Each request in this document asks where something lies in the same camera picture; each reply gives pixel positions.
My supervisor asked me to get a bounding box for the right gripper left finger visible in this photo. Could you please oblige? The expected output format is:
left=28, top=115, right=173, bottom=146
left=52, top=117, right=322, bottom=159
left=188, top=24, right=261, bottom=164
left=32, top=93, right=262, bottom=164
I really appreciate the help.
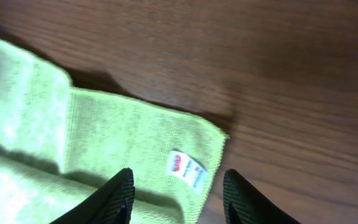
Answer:
left=51, top=168, right=135, bottom=224

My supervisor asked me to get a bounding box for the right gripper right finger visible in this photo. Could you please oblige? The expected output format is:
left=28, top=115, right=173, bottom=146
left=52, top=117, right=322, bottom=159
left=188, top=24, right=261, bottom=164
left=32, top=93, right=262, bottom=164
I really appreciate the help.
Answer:
left=223, top=169, right=300, bottom=224

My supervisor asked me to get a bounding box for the light green microfiber cloth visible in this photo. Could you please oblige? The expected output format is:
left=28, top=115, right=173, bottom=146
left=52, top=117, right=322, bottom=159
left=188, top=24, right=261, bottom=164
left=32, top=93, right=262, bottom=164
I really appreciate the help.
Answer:
left=0, top=40, right=227, bottom=223

